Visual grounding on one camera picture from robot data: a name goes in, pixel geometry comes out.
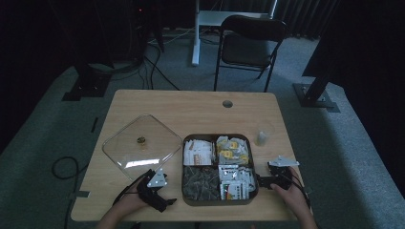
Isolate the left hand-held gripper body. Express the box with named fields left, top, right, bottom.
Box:
left=137, top=168, right=169, bottom=209

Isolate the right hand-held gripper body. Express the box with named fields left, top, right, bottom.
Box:
left=266, top=155, right=301, bottom=191

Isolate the pile of yellow tea bags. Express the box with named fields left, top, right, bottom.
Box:
left=216, top=135, right=250, bottom=166

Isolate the clear square lid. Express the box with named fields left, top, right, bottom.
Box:
left=101, top=114, right=183, bottom=181

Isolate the dark square compartment box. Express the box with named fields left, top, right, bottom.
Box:
left=181, top=133, right=260, bottom=207

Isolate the person's left hand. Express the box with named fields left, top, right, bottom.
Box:
left=117, top=184, right=151, bottom=216

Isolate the person's right hand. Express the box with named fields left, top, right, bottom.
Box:
left=269, top=167, right=308, bottom=213

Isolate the pile of white colourful packets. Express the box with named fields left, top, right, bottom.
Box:
left=218, top=164, right=257, bottom=200

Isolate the pile of dark packets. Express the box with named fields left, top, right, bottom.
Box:
left=183, top=165, right=222, bottom=201

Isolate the pile of white orange packets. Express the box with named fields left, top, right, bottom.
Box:
left=183, top=138, right=214, bottom=166

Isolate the grey tape strip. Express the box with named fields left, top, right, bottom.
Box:
left=66, top=190, right=92, bottom=199

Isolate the black folding chair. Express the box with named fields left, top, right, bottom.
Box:
left=213, top=14, right=288, bottom=94

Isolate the left hand-held gripper cable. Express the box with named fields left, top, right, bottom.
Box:
left=112, top=174, right=151, bottom=206

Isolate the hand-held gripper cable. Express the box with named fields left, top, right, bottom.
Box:
left=286, top=173, right=323, bottom=229
left=112, top=174, right=151, bottom=206

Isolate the right hand-held gripper cable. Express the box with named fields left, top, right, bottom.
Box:
left=286, top=173, right=323, bottom=229

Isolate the black stand with base plate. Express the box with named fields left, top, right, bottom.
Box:
left=292, top=74, right=341, bottom=114
left=61, top=60, right=113, bottom=102

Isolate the black looped floor cable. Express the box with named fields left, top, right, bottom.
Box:
left=51, top=156, right=90, bottom=180

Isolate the bundle of black floor cables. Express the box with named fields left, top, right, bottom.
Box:
left=111, top=28, right=181, bottom=92

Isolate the white desk frame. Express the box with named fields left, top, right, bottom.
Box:
left=191, top=0, right=279, bottom=67

